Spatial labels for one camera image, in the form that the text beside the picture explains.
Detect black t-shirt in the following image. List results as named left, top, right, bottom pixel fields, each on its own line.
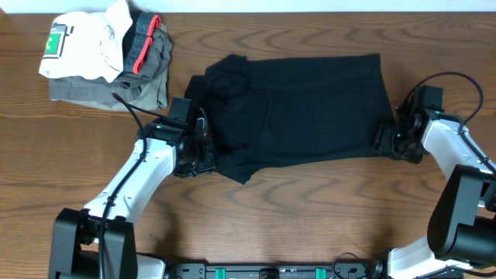
left=185, top=54, right=394, bottom=183

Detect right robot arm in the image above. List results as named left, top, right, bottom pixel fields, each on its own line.
left=374, top=85, right=495, bottom=278

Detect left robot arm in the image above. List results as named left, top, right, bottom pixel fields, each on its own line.
left=48, top=98, right=215, bottom=278

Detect olive grey folded garment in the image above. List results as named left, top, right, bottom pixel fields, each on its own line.
left=49, top=24, right=172, bottom=111

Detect black garment red trim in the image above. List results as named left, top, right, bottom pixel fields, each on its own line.
left=122, top=11, right=161, bottom=74

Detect white printed t-shirt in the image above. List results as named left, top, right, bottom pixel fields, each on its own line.
left=39, top=0, right=133, bottom=83

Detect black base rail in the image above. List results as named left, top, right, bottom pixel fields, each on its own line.
left=163, top=260, right=387, bottom=279

